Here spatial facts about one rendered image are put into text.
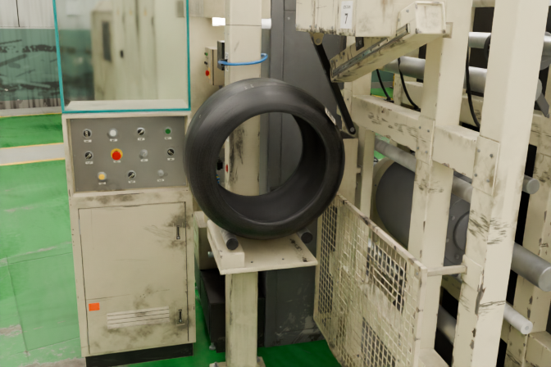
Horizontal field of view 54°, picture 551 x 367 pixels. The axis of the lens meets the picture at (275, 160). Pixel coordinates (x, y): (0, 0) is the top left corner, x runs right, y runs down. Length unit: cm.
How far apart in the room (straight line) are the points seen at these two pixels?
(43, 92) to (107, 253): 827
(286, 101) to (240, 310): 108
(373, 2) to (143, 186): 142
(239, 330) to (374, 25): 152
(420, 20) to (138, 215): 155
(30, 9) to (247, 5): 873
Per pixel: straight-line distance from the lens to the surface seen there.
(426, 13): 163
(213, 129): 179
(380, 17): 166
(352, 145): 229
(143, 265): 266
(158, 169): 255
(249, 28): 217
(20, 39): 1064
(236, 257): 197
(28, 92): 1073
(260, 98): 180
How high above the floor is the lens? 169
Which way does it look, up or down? 15 degrees down
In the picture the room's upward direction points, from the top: 1 degrees clockwise
